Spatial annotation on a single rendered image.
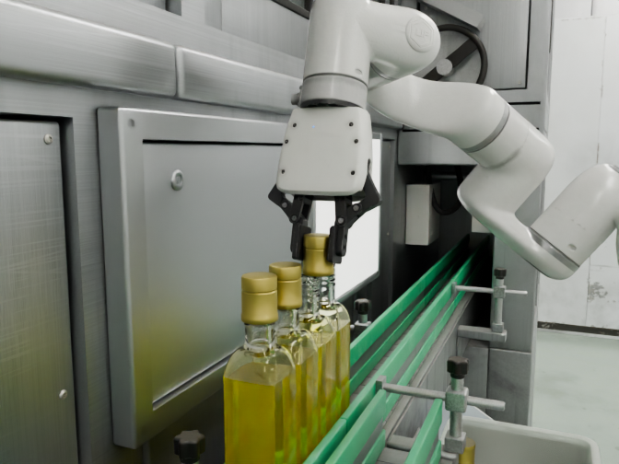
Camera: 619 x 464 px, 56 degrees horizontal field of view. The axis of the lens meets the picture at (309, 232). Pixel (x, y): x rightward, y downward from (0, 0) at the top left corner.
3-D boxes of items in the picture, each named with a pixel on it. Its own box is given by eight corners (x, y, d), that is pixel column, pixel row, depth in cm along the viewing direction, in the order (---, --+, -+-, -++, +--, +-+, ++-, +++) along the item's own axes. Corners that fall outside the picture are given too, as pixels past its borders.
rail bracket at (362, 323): (337, 363, 112) (338, 295, 110) (372, 367, 109) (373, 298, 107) (330, 370, 108) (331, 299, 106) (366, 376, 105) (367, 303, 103)
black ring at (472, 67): (405, 111, 158) (407, 29, 155) (487, 110, 150) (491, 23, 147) (402, 110, 154) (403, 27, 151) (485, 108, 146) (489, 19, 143)
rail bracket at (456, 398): (379, 428, 83) (380, 344, 82) (503, 452, 77) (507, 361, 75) (373, 438, 81) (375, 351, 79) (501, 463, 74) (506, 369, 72)
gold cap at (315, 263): (309, 269, 68) (309, 231, 67) (338, 272, 67) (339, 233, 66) (297, 274, 65) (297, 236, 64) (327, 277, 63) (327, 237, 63)
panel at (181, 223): (368, 274, 142) (370, 133, 137) (380, 275, 141) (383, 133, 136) (111, 446, 60) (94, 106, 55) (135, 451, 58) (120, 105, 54)
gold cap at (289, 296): (277, 299, 64) (276, 260, 63) (307, 303, 62) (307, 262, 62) (262, 307, 60) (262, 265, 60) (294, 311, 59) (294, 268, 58)
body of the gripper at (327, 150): (279, 92, 65) (268, 191, 64) (366, 88, 61) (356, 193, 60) (305, 113, 72) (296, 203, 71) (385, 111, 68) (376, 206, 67)
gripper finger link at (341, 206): (337, 163, 64) (309, 203, 65) (370, 187, 62) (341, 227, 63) (345, 169, 67) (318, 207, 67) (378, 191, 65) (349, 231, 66)
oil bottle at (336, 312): (310, 447, 79) (310, 294, 76) (350, 456, 77) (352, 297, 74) (294, 469, 74) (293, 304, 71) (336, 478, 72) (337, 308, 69)
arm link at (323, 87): (280, 76, 66) (277, 100, 65) (355, 72, 62) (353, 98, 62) (306, 98, 72) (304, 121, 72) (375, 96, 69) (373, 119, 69)
